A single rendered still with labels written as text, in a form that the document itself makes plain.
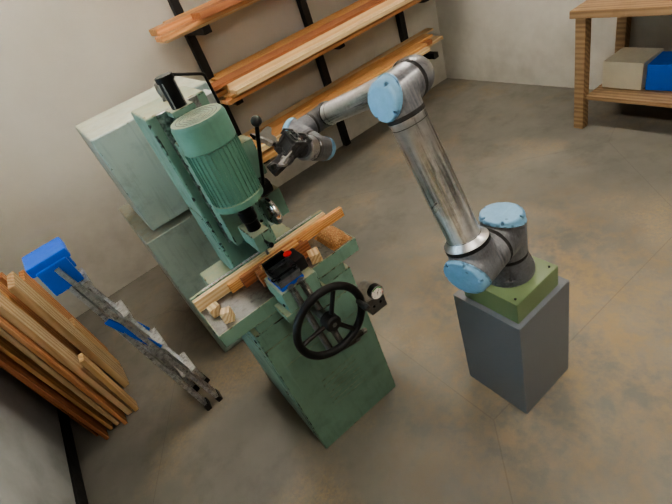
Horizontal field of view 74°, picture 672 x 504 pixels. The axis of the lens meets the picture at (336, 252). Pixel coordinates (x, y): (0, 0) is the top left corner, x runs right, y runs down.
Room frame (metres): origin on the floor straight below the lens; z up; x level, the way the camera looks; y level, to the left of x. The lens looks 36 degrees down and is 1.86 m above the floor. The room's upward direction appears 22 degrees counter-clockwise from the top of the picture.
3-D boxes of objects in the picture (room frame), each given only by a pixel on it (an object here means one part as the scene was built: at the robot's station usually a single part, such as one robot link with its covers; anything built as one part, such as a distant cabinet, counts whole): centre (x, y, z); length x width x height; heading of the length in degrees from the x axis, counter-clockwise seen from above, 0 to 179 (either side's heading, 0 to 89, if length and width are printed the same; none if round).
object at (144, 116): (1.66, 0.36, 1.16); 0.22 x 0.22 x 0.72; 23
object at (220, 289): (1.41, 0.26, 0.92); 0.60 x 0.02 x 0.05; 113
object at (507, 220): (1.15, -0.56, 0.83); 0.17 x 0.15 x 0.18; 122
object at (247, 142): (1.65, 0.18, 1.22); 0.09 x 0.08 x 0.15; 23
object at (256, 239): (1.41, 0.24, 1.03); 0.14 x 0.07 x 0.09; 23
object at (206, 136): (1.40, 0.24, 1.35); 0.18 x 0.18 x 0.31
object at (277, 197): (1.63, 0.17, 1.02); 0.09 x 0.07 x 0.12; 113
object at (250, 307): (1.29, 0.21, 0.87); 0.61 x 0.30 x 0.06; 113
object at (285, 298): (1.21, 0.18, 0.91); 0.15 x 0.14 x 0.09; 113
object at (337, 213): (1.43, 0.16, 0.92); 0.54 x 0.02 x 0.04; 113
